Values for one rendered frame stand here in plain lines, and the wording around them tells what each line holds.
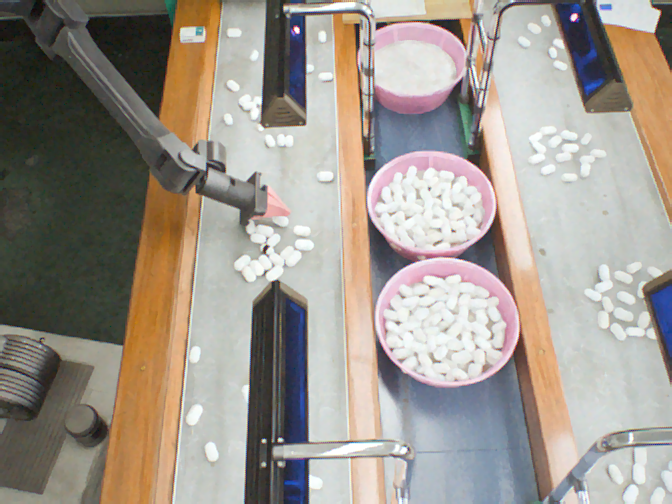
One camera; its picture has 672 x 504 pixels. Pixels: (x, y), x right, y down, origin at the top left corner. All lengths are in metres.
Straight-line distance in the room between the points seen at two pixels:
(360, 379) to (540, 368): 0.32
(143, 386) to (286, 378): 0.46
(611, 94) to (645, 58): 0.62
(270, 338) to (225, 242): 0.57
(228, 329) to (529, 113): 0.86
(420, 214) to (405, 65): 0.46
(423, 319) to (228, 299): 0.38
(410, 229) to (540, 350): 0.37
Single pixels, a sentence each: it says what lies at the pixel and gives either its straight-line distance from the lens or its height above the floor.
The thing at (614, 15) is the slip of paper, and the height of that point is 0.77.
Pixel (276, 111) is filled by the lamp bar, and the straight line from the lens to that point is 1.19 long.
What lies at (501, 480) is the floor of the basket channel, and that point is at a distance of 1.31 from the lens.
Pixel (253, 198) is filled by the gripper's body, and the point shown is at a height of 0.84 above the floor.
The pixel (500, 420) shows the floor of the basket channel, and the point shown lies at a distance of 1.34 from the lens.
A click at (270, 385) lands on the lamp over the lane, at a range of 0.88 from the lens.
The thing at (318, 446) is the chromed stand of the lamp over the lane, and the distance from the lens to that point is 0.83.
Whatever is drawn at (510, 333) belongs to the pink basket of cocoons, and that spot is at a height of 0.75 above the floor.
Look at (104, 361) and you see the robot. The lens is 1.69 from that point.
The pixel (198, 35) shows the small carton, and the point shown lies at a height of 0.78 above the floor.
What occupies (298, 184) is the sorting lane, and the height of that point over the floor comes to 0.74.
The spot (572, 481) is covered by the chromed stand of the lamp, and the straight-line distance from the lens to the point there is 1.03.
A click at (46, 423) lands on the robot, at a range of 1.68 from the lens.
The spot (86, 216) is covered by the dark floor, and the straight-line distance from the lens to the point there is 2.58.
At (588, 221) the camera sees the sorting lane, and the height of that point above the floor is 0.74.
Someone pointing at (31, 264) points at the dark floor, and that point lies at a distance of 2.54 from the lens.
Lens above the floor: 1.91
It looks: 57 degrees down
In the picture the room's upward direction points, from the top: 4 degrees counter-clockwise
